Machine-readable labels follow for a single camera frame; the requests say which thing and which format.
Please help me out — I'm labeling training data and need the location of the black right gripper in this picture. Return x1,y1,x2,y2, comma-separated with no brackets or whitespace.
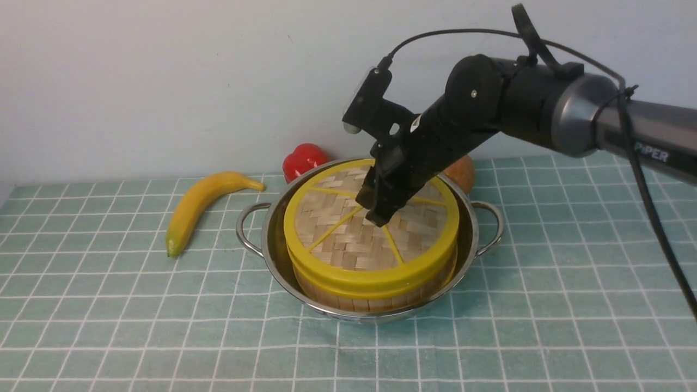
355,96,499,226

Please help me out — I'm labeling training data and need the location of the woven bamboo steamer lid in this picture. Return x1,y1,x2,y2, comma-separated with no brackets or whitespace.
283,159,460,271

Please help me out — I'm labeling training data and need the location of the bamboo steamer basket yellow rim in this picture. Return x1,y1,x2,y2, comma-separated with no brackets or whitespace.
294,252,456,314

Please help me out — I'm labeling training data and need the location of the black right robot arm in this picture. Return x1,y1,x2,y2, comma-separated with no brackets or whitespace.
342,54,627,226

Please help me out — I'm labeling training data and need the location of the red toy bell pepper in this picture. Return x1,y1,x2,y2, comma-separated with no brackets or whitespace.
282,143,332,183

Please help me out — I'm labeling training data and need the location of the brown toy potato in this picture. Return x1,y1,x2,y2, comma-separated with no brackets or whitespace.
443,155,475,194

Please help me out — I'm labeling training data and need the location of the yellow toy banana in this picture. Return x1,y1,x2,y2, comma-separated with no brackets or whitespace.
165,171,266,259

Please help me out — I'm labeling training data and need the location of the green checkered tablecloth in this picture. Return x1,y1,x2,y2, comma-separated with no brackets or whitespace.
1,154,695,391

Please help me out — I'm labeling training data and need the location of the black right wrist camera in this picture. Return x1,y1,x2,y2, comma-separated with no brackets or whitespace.
342,67,416,143

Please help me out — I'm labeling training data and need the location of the stainless steel two-handled pot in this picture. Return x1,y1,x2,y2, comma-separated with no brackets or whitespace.
237,159,505,324

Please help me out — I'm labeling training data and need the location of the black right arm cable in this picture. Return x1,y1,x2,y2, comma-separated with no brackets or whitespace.
378,3,697,322

